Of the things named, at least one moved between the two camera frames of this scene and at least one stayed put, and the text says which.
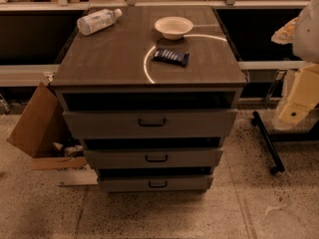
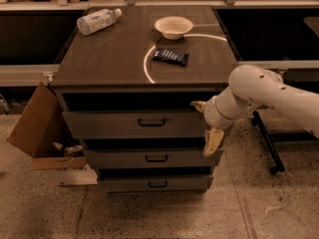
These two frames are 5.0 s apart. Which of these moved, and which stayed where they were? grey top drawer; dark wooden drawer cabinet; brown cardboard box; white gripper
Moved: white gripper
Stayed: grey top drawer; brown cardboard box; dark wooden drawer cabinet
